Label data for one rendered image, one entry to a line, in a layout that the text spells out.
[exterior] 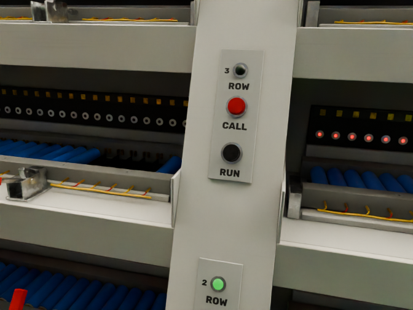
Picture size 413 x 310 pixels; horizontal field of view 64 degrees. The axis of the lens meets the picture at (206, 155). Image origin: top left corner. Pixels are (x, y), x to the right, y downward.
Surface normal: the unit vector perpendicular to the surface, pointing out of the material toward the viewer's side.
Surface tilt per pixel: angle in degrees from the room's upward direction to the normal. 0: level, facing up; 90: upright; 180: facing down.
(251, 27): 90
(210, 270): 90
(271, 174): 90
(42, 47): 111
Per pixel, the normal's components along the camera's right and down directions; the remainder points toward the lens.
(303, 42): -0.22, 0.29
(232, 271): -0.20, -0.07
